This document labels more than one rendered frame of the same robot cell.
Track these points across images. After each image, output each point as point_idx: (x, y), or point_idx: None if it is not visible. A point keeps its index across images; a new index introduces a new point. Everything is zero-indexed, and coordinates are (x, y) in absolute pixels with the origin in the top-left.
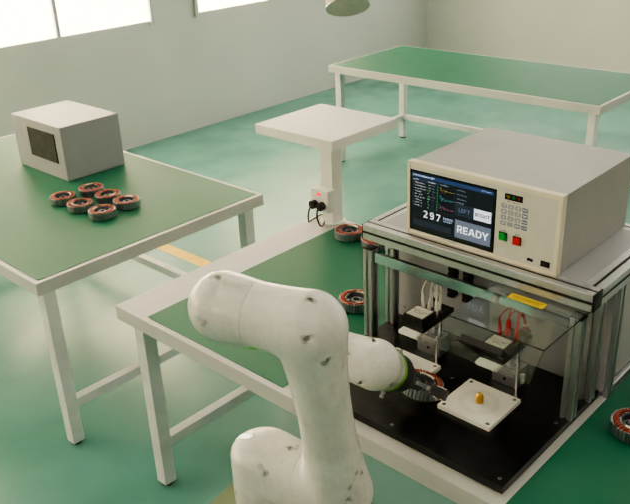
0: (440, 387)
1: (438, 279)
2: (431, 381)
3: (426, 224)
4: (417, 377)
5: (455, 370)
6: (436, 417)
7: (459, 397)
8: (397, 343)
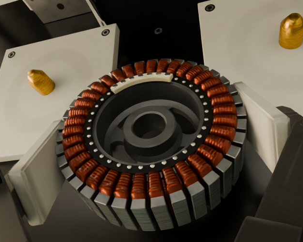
0: None
1: None
2: (168, 90)
3: None
4: (116, 110)
5: (147, 11)
6: (245, 170)
7: (235, 65)
8: (4, 41)
